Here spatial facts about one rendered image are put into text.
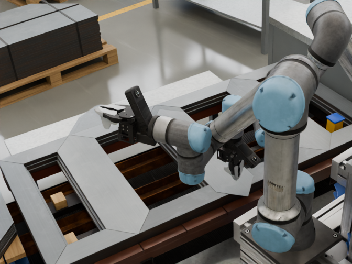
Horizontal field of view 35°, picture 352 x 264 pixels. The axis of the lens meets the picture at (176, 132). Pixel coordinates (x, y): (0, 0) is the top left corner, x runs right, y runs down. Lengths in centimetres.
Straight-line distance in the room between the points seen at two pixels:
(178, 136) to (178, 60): 347
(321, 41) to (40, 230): 121
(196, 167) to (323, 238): 49
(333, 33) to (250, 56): 325
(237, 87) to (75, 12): 242
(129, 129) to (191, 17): 424
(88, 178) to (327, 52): 112
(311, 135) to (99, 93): 247
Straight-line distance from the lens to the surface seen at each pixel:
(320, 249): 178
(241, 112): 153
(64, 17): 489
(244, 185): 223
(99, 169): 237
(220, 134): 160
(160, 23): 568
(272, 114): 129
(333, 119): 259
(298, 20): 310
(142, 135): 159
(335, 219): 201
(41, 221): 220
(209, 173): 228
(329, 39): 175
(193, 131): 149
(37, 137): 287
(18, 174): 246
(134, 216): 213
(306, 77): 133
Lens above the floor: 233
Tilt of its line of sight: 35 degrees down
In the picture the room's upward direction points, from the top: 5 degrees counter-clockwise
